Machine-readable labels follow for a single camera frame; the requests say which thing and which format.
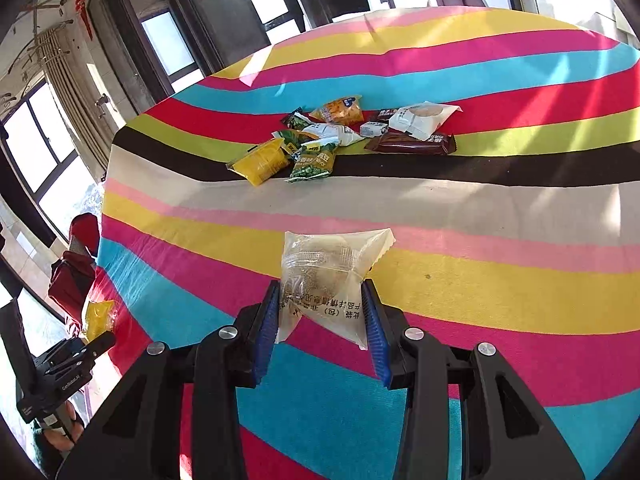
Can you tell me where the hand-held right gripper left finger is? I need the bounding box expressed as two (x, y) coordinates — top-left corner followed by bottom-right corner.
(56, 280), (281, 480)

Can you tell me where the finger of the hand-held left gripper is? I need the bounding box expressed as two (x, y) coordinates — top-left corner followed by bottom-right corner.
(75, 331), (117, 361)

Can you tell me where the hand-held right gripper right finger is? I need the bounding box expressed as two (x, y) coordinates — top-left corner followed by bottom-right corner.
(361, 279), (586, 480)

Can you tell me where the yellow snack packet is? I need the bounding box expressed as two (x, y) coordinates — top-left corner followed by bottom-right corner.
(226, 138), (292, 187)
(80, 299), (118, 343)

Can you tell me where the clear pastry packet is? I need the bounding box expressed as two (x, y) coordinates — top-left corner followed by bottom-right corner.
(274, 228), (396, 351)

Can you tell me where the brown chocolate bar packet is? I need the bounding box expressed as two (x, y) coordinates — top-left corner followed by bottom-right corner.
(364, 131), (458, 156)

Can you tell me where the person's left hand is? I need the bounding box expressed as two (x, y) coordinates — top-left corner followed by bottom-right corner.
(32, 402), (87, 461)

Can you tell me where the red jacket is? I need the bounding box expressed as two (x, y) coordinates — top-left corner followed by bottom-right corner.
(47, 212), (103, 331)

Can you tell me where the striped tablecloth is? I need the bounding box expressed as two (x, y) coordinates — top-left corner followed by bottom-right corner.
(95, 6), (640, 480)

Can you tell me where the green pea packet yellow label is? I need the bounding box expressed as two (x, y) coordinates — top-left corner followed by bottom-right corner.
(286, 142), (337, 184)

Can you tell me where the white green snack packet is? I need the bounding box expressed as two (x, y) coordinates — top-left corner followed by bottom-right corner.
(300, 122), (365, 148)

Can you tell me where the small dark green packet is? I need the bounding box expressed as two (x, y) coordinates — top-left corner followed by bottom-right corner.
(281, 107), (313, 130)

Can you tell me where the white round cracker packet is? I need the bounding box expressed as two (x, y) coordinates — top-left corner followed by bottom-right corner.
(387, 101), (462, 142)

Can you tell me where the orange snack packet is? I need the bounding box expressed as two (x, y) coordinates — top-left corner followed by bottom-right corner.
(309, 95), (364, 127)

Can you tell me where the beige curtain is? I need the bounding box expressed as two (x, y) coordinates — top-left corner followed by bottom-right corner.
(32, 22), (113, 181)

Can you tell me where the dark wooden door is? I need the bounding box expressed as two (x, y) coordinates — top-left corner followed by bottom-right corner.
(87, 0), (211, 116)

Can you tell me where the red hanging ornament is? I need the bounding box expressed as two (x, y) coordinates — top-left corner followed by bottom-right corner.
(75, 0), (96, 41)

